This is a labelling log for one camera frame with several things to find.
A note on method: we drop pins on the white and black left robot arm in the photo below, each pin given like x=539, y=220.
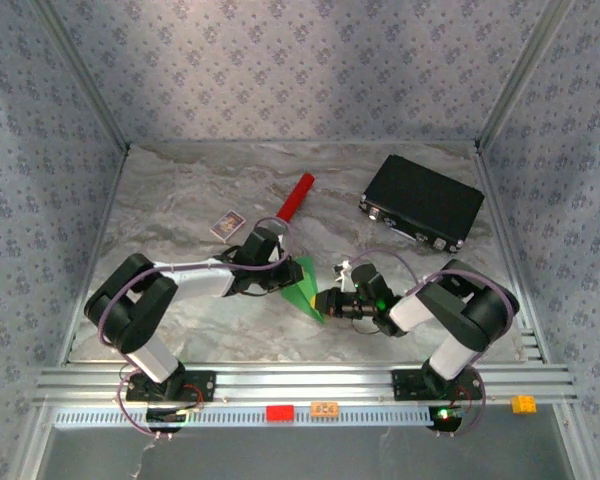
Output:
x=200, y=280

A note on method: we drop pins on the black briefcase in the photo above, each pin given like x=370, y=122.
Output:
x=425, y=200

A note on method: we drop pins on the yellow toy block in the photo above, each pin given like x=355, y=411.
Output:
x=523, y=404

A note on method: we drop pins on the aluminium mounting rail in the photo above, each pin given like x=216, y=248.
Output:
x=300, y=382

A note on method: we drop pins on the purple playing card box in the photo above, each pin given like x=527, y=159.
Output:
x=227, y=226

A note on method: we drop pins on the red microphone with grey head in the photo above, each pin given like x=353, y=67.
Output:
x=297, y=195

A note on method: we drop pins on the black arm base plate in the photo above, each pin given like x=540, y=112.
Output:
x=200, y=385
x=410, y=385

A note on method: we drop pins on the green paper sheet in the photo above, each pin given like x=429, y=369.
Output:
x=302, y=295

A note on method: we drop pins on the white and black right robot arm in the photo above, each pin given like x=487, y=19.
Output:
x=405, y=312

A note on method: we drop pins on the red toy block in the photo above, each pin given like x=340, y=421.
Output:
x=280, y=413

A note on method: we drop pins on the aluminium table side rail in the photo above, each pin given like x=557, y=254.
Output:
x=108, y=210
x=497, y=215

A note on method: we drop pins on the orange toy block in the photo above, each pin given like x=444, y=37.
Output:
x=324, y=409

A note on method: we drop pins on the aluminium frame post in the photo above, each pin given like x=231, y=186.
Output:
x=521, y=75
x=83, y=75

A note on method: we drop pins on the black controller board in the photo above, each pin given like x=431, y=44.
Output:
x=166, y=419
x=446, y=419

